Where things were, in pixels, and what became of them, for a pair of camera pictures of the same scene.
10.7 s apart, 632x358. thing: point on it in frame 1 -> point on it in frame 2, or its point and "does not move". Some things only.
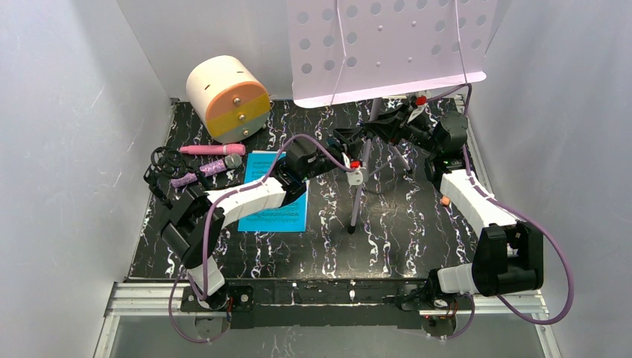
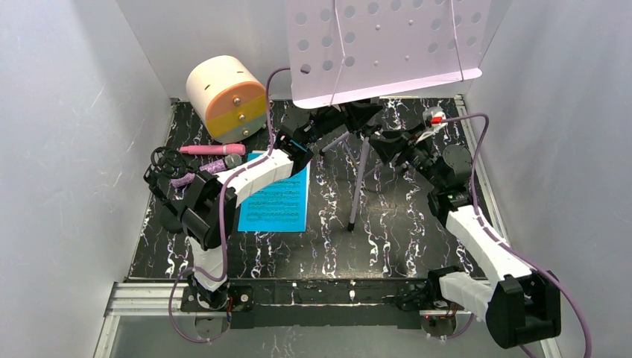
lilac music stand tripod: x=343 y=51 does not move
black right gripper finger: x=389 y=129 -> x=387 y=151
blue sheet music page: x=291 y=217 does not move
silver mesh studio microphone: x=231 y=161 does not move
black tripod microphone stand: x=167 y=165 does not move
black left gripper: x=334 y=152 -> x=337 y=117
